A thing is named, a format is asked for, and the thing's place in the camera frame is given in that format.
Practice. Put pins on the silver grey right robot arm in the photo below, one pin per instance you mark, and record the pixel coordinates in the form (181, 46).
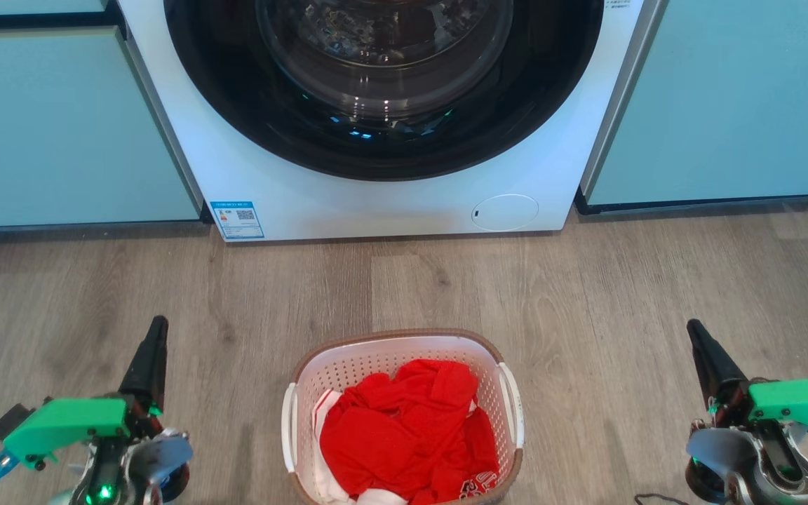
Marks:
(755, 466)

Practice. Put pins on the blue energy label sticker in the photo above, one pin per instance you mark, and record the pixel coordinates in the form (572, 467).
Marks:
(237, 220)

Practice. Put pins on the round white filter cover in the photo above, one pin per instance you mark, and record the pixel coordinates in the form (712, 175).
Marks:
(506, 213)

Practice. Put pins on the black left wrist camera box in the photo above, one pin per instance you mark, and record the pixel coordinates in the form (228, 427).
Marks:
(11, 419)

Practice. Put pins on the red garment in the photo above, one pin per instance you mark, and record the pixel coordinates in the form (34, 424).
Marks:
(404, 428)

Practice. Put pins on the pale green tall cabinet door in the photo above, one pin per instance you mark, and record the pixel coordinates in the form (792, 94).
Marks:
(60, 126)

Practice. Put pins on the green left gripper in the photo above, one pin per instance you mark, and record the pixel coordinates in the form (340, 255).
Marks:
(60, 424)

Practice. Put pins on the white front-load washing machine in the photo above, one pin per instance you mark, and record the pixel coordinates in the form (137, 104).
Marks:
(376, 207)

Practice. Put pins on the pale green wide cabinet door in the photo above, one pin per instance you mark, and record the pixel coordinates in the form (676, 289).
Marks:
(726, 98)

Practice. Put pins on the small printed text sticker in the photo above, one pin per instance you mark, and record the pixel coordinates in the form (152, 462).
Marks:
(618, 3)

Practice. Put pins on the round black washer door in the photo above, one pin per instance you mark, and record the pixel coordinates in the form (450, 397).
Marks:
(236, 105)

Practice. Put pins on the white perforated laundry basket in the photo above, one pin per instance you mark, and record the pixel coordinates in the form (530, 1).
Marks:
(376, 351)

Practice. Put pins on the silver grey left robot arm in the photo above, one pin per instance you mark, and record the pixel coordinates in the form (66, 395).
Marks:
(137, 470)

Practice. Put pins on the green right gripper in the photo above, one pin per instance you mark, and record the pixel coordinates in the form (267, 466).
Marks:
(800, 407)

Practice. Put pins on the black cabinet kick plate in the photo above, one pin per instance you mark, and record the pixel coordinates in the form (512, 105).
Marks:
(691, 204)

